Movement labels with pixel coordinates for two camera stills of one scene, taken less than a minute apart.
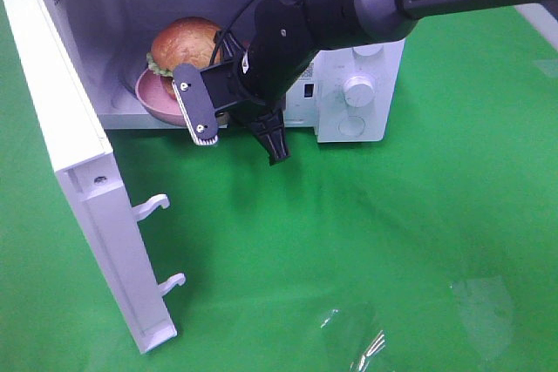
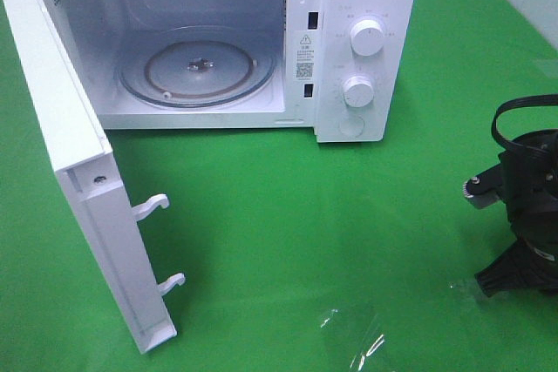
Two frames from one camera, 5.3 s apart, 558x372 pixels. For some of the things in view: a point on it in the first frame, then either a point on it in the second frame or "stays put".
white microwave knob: x=359 y=91 stays put
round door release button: x=351 y=125 stays put
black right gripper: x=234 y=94 -> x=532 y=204
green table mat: x=435 y=250 stays put
